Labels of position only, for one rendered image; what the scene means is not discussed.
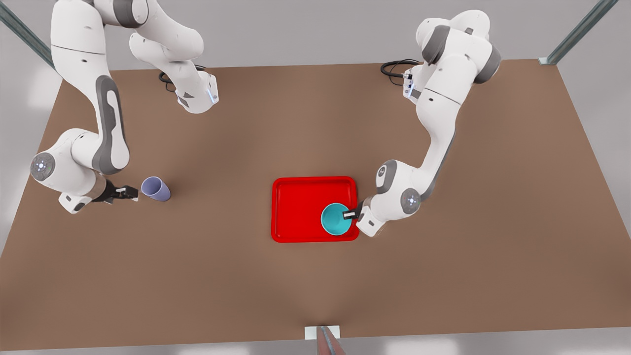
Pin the teal bowl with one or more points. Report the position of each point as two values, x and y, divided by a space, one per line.
335 220

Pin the lavender cup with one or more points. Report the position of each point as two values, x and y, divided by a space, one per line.
156 189

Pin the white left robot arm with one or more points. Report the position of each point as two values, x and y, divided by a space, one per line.
443 98

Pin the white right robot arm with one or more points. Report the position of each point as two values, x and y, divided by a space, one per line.
111 123

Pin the red tray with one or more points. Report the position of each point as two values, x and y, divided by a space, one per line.
296 207

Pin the silver frame post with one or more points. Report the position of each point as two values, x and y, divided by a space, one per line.
27 34
326 340
577 32

